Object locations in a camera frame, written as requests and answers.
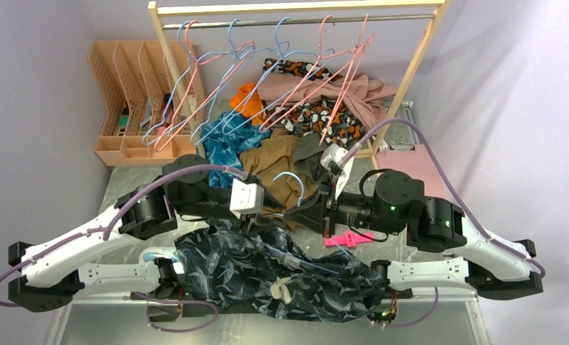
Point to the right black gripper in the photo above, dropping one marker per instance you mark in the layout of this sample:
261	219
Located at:
311	213

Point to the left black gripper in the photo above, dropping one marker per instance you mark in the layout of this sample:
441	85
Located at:
254	223

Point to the dark leaf print shorts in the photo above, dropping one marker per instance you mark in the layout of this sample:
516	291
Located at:
219	248

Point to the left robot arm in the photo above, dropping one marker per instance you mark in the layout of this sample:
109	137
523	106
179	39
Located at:
54	273

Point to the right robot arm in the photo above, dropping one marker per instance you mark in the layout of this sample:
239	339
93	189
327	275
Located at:
494	268

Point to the brown shorts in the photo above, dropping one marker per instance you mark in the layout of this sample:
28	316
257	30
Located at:
272	163

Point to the pink plastic clip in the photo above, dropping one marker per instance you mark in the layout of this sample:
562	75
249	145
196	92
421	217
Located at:
348	239

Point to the olive green garment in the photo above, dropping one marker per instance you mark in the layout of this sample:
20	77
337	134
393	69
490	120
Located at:
306	157

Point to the blue leaf print garment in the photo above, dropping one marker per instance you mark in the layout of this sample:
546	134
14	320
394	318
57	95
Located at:
227	137

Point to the orange black patterned garment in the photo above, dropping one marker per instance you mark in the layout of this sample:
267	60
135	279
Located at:
312	115

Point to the pink clipboard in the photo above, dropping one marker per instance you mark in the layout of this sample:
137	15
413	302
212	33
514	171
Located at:
416	163

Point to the pink garment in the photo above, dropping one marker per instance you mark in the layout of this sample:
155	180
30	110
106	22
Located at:
373	93

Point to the peach file organizer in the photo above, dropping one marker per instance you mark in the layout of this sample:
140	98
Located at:
119	74

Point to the wooden clothes rack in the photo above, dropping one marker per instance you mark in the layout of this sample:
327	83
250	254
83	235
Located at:
439	8

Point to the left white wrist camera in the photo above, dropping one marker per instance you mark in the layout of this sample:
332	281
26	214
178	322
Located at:
246	198

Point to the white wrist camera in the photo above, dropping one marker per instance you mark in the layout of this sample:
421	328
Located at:
246	198
338	161

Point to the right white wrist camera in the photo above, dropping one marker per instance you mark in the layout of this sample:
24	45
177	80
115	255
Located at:
338	161

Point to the pink wire hanger middle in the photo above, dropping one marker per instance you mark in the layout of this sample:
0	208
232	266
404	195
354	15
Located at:
276	117

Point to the pink wire hanger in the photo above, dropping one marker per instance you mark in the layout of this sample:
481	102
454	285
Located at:
353	66
276	117
194	84

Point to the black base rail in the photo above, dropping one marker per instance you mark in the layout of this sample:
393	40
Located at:
300	295

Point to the pink wire hanger left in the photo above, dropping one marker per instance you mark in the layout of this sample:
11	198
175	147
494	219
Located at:
194	84

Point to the pink wire hanger right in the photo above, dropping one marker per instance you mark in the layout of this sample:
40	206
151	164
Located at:
353	66

